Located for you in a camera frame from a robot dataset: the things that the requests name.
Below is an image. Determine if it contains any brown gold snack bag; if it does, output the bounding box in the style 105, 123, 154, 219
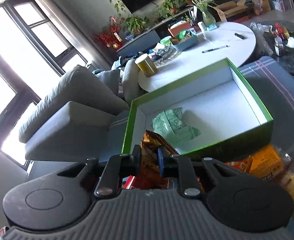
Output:
136, 129, 205, 193

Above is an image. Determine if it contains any green snack bag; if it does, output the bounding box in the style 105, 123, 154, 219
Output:
151, 107, 201, 146

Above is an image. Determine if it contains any grey sofa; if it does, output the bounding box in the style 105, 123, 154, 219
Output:
19, 66, 129, 162

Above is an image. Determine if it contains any green cardboard box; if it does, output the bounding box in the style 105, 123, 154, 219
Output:
122, 58, 274, 162

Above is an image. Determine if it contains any orange snack pack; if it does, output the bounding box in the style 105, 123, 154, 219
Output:
226, 145, 284, 181

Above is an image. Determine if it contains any yellow tin can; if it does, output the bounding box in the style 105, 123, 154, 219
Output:
135, 54, 158, 77

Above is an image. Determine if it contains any blue plastic tray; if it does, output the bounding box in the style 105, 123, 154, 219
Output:
170, 30, 199, 51

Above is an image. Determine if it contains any red berry decoration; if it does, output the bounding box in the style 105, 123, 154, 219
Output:
91, 16, 125, 50

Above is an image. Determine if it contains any black pen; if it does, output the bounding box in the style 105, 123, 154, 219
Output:
202, 45, 230, 53

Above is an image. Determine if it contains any white round coffee table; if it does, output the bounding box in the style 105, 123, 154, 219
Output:
138, 22, 256, 92

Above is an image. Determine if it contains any potted green plant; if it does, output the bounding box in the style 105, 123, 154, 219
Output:
123, 16, 149, 35

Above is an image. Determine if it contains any black marker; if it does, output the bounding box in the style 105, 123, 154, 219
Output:
234, 33, 246, 40

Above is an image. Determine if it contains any glass vase with plant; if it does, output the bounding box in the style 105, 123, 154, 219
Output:
191, 0, 216, 30

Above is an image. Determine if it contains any open cardboard box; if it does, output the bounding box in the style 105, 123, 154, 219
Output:
214, 0, 249, 23

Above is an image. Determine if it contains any grey tv cabinet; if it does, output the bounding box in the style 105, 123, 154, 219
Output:
117, 0, 251, 57

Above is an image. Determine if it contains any dark round side table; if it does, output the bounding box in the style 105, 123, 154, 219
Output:
250, 20, 294, 76

